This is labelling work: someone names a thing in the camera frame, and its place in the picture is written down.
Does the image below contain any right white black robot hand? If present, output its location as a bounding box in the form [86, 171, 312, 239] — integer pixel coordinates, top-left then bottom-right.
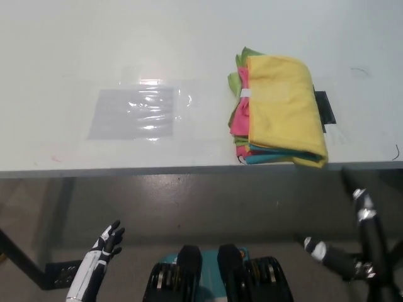
[303, 187, 403, 302]

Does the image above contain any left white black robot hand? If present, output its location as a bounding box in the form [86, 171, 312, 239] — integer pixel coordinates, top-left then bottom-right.
[65, 220, 126, 302]

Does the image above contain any teal microfibre cloth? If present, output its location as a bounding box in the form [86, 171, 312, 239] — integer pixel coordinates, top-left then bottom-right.
[244, 143, 315, 166]

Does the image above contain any yellow microfibre cloth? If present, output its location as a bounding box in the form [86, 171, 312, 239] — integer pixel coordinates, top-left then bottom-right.
[246, 55, 329, 169]

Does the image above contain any black teal robot torso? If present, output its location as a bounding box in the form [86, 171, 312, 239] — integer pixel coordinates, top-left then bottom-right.
[143, 244, 295, 302]

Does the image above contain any black floor foot plate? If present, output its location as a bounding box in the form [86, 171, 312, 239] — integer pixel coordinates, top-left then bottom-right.
[45, 260, 81, 289]

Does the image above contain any grey table leg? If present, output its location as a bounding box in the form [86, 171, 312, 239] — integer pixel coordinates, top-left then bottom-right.
[40, 177, 76, 264]

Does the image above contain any black tape piece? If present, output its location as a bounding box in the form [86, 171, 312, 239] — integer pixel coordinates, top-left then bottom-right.
[314, 91, 337, 133]

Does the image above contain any clear plastic sleeve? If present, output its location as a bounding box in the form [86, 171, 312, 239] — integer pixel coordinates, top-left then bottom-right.
[86, 64, 198, 143]

